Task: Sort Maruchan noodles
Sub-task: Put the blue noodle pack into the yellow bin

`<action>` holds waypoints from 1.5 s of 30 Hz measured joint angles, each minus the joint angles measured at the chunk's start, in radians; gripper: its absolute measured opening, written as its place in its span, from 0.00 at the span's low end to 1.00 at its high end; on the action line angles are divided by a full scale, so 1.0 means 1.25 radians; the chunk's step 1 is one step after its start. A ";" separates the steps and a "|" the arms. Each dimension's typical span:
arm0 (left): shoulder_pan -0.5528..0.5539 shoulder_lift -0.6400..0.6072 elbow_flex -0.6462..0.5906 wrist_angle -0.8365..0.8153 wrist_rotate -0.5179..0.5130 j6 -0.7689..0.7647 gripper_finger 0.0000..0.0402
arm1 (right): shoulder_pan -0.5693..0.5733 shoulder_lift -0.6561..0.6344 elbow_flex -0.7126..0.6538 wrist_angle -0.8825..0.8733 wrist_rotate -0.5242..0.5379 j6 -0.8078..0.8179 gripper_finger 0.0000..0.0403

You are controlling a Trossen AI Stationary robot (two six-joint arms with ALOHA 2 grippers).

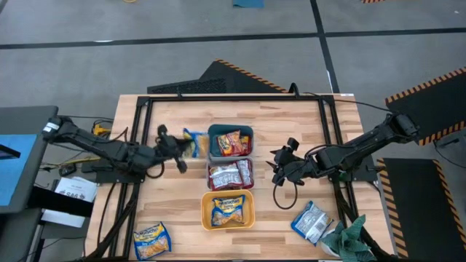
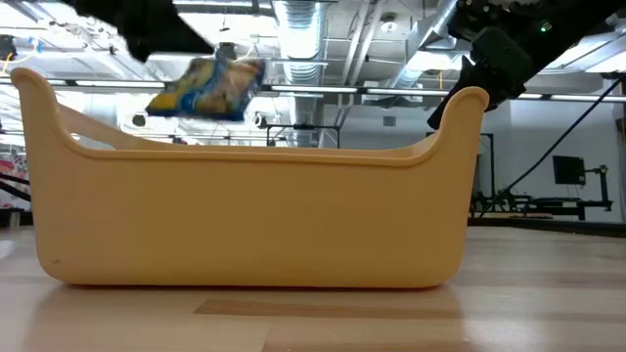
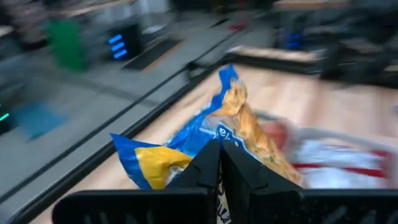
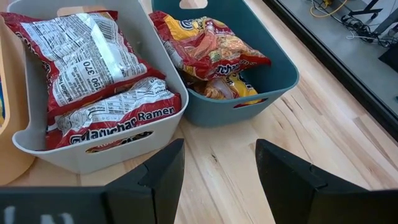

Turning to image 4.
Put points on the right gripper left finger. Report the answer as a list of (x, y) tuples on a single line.
[(140, 199)]

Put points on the black aluminium table frame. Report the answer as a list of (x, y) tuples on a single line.
[(342, 73)]

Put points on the orange plastic bin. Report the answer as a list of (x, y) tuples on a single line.
[(12, 155)]

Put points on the red yellow Maruchan noodle pack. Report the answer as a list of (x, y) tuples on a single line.
[(230, 88), (205, 46)]

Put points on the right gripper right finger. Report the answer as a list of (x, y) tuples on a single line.
[(295, 193)]

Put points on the crimson Maruchan noodle pack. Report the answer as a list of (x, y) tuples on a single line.
[(124, 105), (81, 62)]

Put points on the blue Maruchan noodle pack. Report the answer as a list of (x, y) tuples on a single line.
[(1, 105)]

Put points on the teal plastic bin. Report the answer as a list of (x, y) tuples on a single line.
[(217, 115)]

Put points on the white plastic bin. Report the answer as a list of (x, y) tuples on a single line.
[(93, 163)]

